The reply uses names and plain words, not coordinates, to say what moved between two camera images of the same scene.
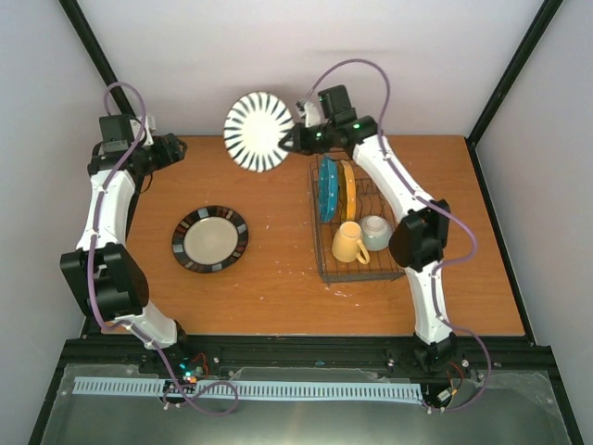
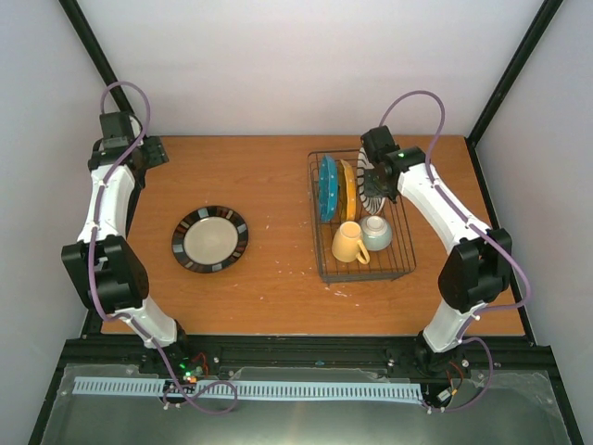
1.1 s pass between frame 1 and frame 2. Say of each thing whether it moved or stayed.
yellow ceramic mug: stayed
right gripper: moved
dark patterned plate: stayed
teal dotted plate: stayed
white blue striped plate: moved
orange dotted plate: stayed
